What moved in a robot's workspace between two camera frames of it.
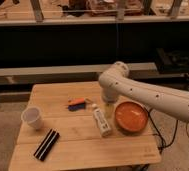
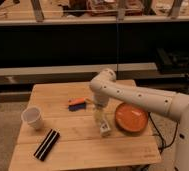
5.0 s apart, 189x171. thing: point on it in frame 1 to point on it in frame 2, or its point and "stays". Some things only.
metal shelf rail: [68, 70] stays
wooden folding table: [69, 125] stays
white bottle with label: [103, 124] stays
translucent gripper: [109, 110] to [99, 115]
